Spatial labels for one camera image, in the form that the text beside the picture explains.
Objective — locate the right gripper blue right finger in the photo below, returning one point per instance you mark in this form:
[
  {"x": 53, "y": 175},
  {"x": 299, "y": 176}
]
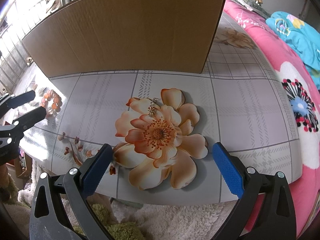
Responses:
[{"x": 264, "y": 209}]

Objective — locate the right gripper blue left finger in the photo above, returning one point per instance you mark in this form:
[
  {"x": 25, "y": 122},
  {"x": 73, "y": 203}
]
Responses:
[{"x": 48, "y": 218}]

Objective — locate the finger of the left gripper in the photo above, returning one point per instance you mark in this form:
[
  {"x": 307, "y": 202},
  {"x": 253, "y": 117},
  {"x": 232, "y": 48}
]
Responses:
[
  {"x": 23, "y": 123},
  {"x": 8, "y": 101}
]

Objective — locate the silver chain earring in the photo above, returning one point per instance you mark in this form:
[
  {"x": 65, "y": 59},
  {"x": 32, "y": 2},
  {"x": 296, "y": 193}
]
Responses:
[{"x": 152, "y": 109}]

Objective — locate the green fluffy mat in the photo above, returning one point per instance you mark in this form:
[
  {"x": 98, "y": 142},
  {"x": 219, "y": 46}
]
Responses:
[{"x": 127, "y": 230}]

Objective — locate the white fluffy rug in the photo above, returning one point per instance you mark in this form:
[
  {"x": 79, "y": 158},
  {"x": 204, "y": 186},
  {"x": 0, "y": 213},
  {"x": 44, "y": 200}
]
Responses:
[{"x": 169, "y": 222}]

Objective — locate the floral tablecloth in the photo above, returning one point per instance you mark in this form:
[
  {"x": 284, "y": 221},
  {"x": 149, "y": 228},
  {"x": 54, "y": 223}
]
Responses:
[{"x": 166, "y": 159}]

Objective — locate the pink floral blanket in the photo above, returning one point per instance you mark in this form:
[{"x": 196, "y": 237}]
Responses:
[{"x": 256, "y": 49}]

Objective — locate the brown cardboard box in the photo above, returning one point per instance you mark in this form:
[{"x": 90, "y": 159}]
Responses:
[{"x": 100, "y": 35}]

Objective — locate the blue patterned cloth bundle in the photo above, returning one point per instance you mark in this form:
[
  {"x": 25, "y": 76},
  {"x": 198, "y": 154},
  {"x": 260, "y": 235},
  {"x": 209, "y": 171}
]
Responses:
[{"x": 299, "y": 36}]

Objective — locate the glass jar gold lid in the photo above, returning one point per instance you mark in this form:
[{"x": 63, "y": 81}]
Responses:
[{"x": 258, "y": 4}]

